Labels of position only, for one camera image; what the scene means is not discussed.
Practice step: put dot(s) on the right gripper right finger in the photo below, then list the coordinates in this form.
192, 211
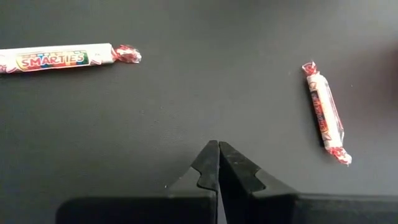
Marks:
264, 205

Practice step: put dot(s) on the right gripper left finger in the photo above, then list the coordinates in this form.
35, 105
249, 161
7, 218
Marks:
192, 205

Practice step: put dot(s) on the Smarties candy roll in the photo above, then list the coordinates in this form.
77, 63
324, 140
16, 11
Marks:
53, 59
325, 113

